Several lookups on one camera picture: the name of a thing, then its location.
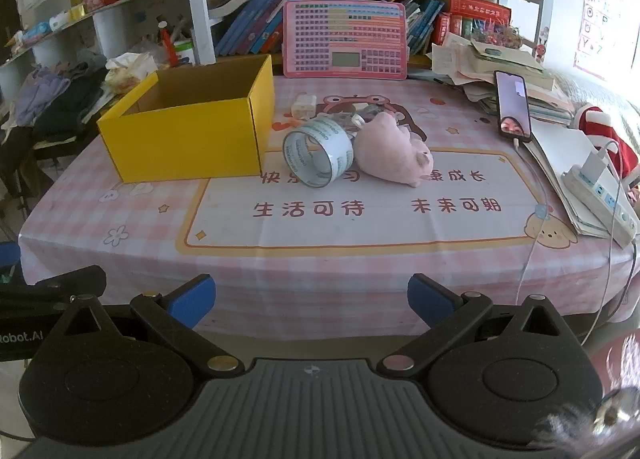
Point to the stack of papers and booklets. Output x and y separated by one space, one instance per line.
500 59

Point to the row of blue books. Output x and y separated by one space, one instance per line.
250 24

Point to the alphabet wall poster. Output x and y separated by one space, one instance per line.
605 14

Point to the green and white container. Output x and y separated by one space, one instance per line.
185 53

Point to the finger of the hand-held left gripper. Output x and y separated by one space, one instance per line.
65 281
9 256

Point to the pile of clothes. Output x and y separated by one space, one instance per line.
60 99

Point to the red bottle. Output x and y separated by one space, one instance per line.
169 46

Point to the smartphone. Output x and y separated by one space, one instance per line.
511 99

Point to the small grey item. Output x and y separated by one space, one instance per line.
370 113

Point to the open white book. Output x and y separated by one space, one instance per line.
235 1

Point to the pink learning board toy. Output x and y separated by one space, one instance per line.
345 29

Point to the red and white cloth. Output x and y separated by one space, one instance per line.
595 121

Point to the white adapter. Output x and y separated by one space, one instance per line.
597 166

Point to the tissue pack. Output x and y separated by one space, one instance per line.
127 71

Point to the white charger plug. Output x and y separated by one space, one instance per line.
302 105

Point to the red book box set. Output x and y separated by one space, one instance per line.
475 6

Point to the grey furry cuff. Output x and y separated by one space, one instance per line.
565 426

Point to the pink plush pig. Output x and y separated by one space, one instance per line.
390 149

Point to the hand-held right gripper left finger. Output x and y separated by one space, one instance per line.
192 299

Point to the white paper sheets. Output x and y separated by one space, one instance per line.
555 149

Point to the clear tape roll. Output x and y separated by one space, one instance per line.
327 136

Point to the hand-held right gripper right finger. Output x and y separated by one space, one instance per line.
430 299

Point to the yellow cardboard box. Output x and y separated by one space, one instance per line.
190 144

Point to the white power strip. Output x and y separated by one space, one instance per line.
607 206

